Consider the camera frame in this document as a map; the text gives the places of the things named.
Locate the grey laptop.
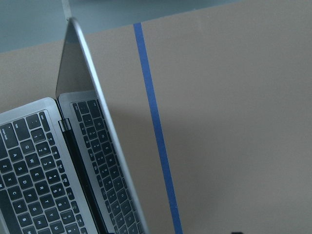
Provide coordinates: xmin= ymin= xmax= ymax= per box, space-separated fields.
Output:
xmin=0 ymin=18 xmax=149 ymax=234

